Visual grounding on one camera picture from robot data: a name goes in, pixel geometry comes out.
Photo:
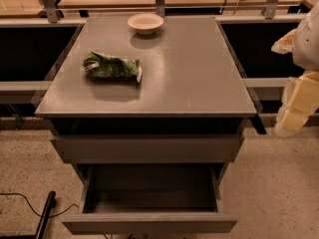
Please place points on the padded gripper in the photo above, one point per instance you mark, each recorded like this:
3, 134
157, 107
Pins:
307, 47

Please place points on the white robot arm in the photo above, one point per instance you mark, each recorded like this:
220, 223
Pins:
305, 51

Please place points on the grey drawer cabinet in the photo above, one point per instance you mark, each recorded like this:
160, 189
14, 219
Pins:
189, 84

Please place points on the grey top drawer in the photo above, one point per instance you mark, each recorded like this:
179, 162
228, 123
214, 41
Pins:
147, 149

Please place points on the white bowl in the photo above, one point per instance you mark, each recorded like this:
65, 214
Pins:
145, 23

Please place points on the green chip bag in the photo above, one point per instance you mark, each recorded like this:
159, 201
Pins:
100, 66

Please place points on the black bar on floor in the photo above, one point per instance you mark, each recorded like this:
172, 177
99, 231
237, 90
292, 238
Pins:
44, 216

